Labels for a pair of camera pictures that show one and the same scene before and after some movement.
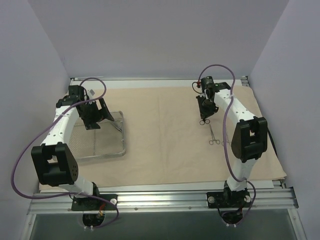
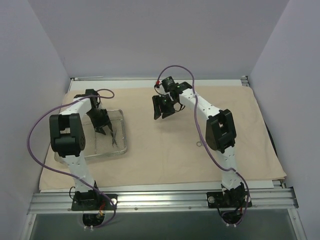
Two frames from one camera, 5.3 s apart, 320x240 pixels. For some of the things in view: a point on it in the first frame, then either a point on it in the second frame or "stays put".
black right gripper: x=207 y=110 to x=164 y=107
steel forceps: x=118 y=125 to x=114 y=134
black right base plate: x=229 y=199 stays put
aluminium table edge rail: x=244 y=80 stays put
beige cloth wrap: x=167 y=141 stays put
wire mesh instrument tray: x=108 y=141 stays put
